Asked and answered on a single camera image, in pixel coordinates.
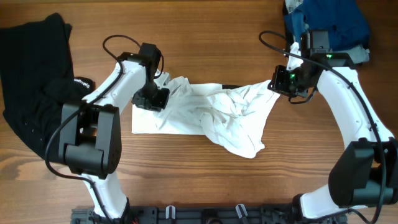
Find folded dark blue garment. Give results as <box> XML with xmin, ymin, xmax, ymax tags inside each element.
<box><xmin>283</xmin><ymin>0</ymin><xmax>371</xmax><ymax>52</ymax></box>

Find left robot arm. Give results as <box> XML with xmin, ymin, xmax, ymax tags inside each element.
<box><xmin>58</xmin><ymin>43</ymin><xmax>169</xmax><ymax>223</ymax></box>

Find folded light blue jeans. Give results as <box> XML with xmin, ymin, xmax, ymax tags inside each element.
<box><xmin>284</xmin><ymin>0</ymin><xmax>371</xmax><ymax>65</ymax></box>

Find white t-shirt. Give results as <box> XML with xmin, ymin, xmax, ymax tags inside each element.
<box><xmin>132</xmin><ymin>77</ymin><xmax>280</xmax><ymax>159</ymax></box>

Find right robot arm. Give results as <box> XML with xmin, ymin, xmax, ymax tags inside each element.
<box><xmin>268</xmin><ymin>30</ymin><xmax>397</xmax><ymax>223</ymax></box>

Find black garment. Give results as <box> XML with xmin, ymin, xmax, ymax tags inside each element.
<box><xmin>1</xmin><ymin>13</ymin><xmax>95</xmax><ymax>162</ymax></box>

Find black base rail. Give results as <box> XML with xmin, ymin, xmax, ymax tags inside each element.
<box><xmin>70</xmin><ymin>204</ymin><xmax>348</xmax><ymax>224</ymax></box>

